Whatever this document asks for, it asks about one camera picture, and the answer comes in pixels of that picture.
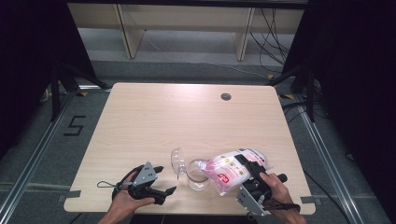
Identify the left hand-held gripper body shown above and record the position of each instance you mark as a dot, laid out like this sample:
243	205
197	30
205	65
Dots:
144	175

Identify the grey table grommet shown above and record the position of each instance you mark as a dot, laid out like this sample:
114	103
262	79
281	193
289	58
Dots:
226	96

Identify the black curtain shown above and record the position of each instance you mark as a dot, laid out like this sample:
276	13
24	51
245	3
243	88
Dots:
358	77
31	62

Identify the light wooden shelf unit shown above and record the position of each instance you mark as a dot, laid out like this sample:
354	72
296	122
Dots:
186	18

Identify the black metal stand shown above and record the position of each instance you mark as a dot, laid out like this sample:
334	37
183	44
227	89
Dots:
56	90
309	90

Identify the yellow and black floor marker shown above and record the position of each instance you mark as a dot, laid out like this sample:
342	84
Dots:
287	96
270	76
82	94

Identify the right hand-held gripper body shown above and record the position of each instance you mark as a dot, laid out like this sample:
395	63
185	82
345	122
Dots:
249	199

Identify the metal floor rail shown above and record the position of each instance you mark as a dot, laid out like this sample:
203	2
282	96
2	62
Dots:
327	161
34	155

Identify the grey tape strip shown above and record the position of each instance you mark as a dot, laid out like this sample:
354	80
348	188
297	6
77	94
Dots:
308	199
70	195

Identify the red and white sugar bag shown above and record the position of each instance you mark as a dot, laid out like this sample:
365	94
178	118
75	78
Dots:
227	174

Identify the person's left hand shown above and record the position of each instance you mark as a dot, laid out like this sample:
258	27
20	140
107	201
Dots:
123	203

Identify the person's right hand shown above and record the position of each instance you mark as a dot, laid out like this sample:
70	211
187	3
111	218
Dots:
280	194

